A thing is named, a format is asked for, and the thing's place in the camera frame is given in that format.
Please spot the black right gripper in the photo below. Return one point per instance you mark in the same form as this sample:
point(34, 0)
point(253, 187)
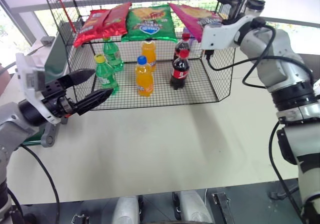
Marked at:
point(208, 54)

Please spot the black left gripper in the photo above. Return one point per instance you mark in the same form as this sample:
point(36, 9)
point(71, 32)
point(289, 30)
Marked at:
point(56, 101)

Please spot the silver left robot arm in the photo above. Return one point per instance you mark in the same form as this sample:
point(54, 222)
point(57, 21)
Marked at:
point(12, 129)

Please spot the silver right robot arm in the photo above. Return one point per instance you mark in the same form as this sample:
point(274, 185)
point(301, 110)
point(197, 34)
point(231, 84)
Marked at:
point(280, 67)

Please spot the green soda bottle yellow cap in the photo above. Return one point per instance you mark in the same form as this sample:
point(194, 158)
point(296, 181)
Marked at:
point(106, 76)

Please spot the cola bottle red cap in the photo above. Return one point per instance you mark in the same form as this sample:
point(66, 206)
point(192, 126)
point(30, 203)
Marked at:
point(181, 46)
point(179, 70)

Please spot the pink chips bag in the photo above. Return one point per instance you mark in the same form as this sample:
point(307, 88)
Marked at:
point(191, 18)

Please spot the orange soda bottle blue cap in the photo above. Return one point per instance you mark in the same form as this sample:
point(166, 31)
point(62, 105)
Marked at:
point(144, 79)

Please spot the large red chips bag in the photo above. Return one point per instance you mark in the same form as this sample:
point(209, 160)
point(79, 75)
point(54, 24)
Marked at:
point(91, 28)

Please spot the small gray box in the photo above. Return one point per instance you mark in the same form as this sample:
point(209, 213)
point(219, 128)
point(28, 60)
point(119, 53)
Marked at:
point(47, 40)

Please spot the silver tumbler black lid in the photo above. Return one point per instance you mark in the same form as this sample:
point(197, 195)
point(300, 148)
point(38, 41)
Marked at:
point(255, 8)

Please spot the green chips bag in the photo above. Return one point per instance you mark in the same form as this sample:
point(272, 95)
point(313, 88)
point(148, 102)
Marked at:
point(150, 24)

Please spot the small red chips bag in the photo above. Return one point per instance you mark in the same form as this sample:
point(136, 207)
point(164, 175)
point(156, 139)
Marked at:
point(116, 19)

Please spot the red stick tool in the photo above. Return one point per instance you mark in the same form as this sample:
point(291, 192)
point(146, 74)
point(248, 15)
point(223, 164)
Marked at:
point(67, 13)

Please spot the brown round object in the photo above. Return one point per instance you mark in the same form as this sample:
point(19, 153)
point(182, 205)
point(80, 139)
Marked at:
point(3, 80)

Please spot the silver rounded robot leg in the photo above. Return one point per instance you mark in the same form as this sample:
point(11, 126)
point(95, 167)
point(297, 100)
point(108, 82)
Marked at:
point(195, 209)
point(126, 211)

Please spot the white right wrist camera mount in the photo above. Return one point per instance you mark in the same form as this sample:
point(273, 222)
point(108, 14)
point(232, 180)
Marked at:
point(220, 35)

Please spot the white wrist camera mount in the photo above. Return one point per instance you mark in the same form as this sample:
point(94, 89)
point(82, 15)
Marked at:
point(28, 80)
point(220, 35)

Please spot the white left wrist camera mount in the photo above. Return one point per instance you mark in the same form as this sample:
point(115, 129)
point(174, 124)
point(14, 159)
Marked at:
point(28, 80)

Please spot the black metal bracket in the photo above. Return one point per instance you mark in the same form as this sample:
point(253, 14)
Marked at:
point(222, 207)

